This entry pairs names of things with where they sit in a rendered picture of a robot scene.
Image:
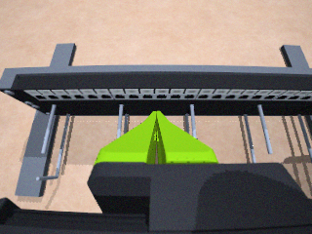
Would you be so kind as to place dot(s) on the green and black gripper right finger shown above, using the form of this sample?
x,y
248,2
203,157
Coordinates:
x,y
179,147

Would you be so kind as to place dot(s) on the grey patch panel rack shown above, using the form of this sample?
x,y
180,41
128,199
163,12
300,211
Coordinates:
x,y
62,89

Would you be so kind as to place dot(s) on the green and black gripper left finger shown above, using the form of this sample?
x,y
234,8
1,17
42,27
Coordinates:
x,y
133,146

